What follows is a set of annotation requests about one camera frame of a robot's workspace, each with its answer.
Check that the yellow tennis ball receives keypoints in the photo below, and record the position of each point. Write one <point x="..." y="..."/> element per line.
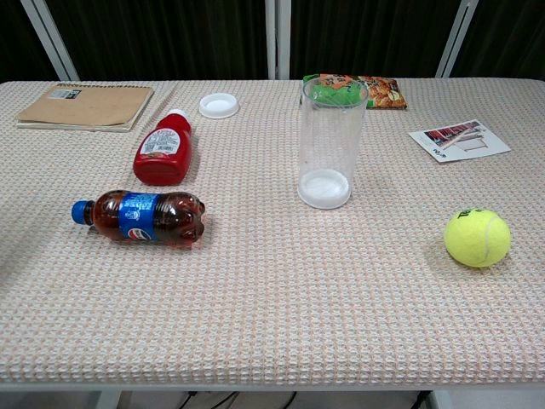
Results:
<point x="474" y="238"/>

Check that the clear plastic tube container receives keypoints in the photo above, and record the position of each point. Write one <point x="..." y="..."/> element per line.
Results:
<point x="330" y="140"/>

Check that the beige waffle-weave tablecloth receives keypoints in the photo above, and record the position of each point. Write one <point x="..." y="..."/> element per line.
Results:
<point x="264" y="289"/>

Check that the white round plastic lid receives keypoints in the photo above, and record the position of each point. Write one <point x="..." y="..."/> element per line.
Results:
<point x="218" y="105"/>

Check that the red ketchup squeeze bottle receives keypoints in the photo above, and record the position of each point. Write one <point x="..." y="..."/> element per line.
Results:
<point x="164" y="153"/>

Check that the Pepsi cola plastic bottle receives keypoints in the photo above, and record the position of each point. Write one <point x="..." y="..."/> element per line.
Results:
<point x="145" y="217"/>

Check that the green orange snack bag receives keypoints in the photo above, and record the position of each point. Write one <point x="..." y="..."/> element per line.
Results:
<point x="383" y="91"/>

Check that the white printed paper card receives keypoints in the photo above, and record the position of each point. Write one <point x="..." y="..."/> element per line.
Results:
<point x="462" y="140"/>

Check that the dark pleated curtain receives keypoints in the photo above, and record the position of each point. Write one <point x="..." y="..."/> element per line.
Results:
<point x="162" y="38"/>

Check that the brown kraft spiral notebook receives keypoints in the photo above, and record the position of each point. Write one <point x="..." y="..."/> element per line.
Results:
<point x="87" y="106"/>

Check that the white upright metal frame post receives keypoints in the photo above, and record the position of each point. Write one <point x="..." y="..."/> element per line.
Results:
<point x="277" y="38"/>

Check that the white slanted metal frame post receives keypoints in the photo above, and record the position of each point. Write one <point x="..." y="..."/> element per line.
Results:
<point x="49" y="38"/>
<point x="455" y="38"/>

